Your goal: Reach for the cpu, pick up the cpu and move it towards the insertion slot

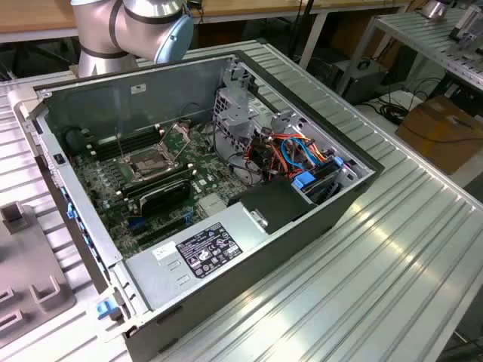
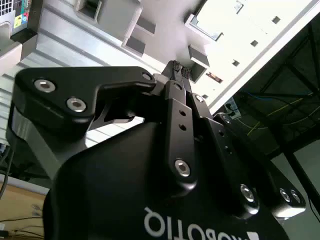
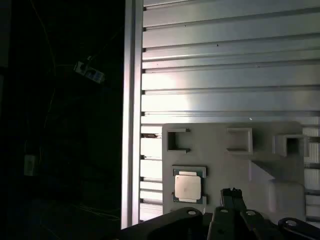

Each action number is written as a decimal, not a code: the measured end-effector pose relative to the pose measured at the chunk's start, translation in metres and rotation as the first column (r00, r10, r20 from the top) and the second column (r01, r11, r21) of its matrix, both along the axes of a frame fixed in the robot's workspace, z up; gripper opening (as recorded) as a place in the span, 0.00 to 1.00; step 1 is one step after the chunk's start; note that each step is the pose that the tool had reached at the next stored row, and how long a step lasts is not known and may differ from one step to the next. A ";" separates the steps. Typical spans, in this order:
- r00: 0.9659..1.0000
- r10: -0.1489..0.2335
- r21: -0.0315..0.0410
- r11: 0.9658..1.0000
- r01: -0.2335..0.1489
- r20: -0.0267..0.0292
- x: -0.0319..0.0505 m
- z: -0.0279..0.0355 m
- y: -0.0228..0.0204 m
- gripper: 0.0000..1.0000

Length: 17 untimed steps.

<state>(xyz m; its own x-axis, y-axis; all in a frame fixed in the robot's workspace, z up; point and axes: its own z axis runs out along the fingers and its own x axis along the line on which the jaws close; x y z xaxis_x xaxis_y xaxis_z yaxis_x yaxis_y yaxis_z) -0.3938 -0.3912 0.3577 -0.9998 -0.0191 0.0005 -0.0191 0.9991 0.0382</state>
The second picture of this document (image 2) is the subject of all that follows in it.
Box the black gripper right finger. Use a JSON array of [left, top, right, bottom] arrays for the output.
[[181, 66, 308, 221]]

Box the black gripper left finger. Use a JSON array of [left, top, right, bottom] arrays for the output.
[[11, 60, 199, 198]]

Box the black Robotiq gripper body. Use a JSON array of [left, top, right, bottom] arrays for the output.
[[41, 117, 291, 240]]

